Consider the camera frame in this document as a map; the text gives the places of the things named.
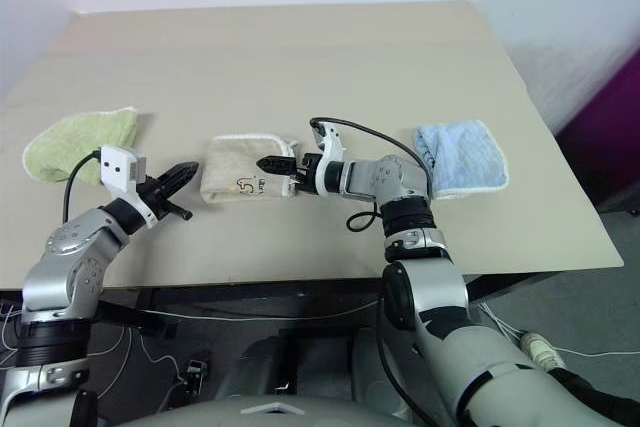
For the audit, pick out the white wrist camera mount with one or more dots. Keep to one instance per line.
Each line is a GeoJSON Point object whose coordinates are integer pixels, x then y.
{"type": "Point", "coordinates": [331, 147]}
{"type": "Point", "coordinates": [117, 164]}

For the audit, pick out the light blue cloth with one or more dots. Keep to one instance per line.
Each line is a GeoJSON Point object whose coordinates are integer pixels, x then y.
{"type": "Point", "coordinates": [465, 157]}

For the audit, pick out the black table frame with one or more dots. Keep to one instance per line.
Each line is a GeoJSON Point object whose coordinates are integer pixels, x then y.
{"type": "Point", "coordinates": [250, 292]}

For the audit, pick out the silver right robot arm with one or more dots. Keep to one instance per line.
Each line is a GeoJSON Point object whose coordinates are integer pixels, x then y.
{"type": "Point", "coordinates": [430, 297]}

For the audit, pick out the green cloth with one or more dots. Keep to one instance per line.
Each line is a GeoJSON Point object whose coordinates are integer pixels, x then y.
{"type": "Point", "coordinates": [75, 142]}

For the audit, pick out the small black floor clamp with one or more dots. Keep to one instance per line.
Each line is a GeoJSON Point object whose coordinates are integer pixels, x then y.
{"type": "Point", "coordinates": [197, 372]}

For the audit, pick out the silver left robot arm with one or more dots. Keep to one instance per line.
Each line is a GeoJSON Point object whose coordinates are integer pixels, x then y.
{"type": "Point", "coordinates": [60, 272]}

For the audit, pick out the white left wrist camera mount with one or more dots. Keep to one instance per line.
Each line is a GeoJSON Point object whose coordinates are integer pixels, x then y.
{"type": "Point", "coordinates": [117, 164]}

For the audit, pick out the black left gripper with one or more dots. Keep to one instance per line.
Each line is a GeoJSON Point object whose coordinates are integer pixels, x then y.
{"type": "Point", "coordinates": [157, 199]}

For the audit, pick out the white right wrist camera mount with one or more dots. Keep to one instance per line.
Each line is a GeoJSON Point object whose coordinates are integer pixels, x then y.
{"type": "Point", "coordinates": [331, 147]}

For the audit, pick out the beige towel with white trim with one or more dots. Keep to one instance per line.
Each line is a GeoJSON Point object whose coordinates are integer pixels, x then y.
{"type": "Point", "coordinates": [235, 167]}

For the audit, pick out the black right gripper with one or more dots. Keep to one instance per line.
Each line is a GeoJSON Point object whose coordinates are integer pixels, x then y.
{"type": "Point", "coordinates": [306, 174]}

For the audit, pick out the grey robot torso cover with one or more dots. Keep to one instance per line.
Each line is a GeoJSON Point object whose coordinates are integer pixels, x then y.
{"type": "Point", "coordinates": [270, 414]}

